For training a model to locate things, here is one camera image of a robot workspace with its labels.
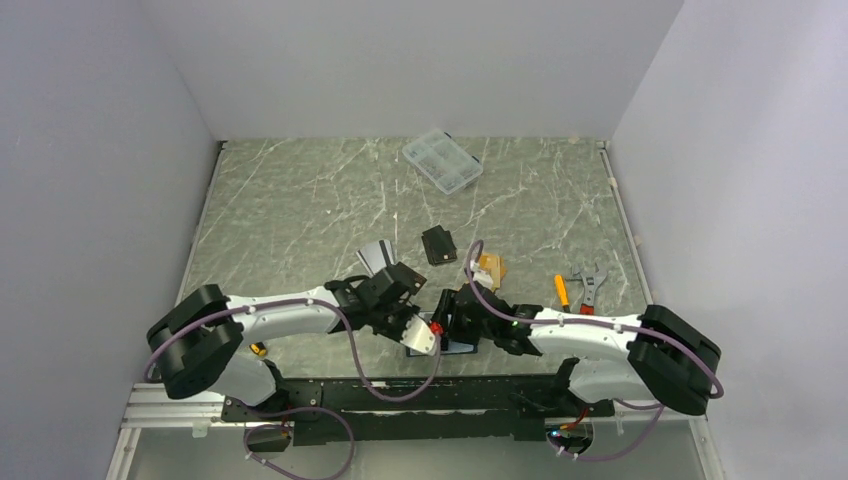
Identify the blue leather card holder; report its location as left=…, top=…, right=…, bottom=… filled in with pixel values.
left=404, top=311, right=479, bottom=358

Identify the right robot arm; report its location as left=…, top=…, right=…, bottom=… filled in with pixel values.
left=434, top=284, right=723, bottom=416

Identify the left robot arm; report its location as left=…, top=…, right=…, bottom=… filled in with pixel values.
left=144, top=264, right=440, bottom=420

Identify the silver card stack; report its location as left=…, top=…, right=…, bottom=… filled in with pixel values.
left=355, top=239, right=397, bottom=276

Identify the orange card stack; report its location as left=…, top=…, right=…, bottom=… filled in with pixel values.
left=477, top=253, right=507, bottom=292

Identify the black card stack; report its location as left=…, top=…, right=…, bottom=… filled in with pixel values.
left=421, top=225, right=457, bottom=266

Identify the yellow black screwdriver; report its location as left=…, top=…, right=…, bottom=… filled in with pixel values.
left=249, top=342, right=267, bottom=358

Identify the adjustable wrench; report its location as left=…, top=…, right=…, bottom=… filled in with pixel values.
left=572, top=263, right=608, bottom=315

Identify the clear plastic organizer box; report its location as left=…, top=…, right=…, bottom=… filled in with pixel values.
left=401, top=130, right=483, bottom=195

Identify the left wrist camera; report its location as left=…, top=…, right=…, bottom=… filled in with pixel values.
left=399, top=314, right=441, bottom=356

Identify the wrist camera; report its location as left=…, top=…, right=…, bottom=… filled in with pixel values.
left=399, top=314, right=441, bottom=356
left=470, top=261, right=497, bottom=291

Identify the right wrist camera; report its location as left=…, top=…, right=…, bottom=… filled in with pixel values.
left=470, top=261, right=497, bottom=291

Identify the black base frame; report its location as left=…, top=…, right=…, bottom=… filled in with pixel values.
left=221, top=374, right=615, bottom=446

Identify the orange handled tool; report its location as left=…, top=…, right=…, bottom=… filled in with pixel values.
left=554, top=274, right=571, bottom=312

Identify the aluminium rail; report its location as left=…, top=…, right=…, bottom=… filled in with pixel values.
left=120, top=377, right=708, bottom=432

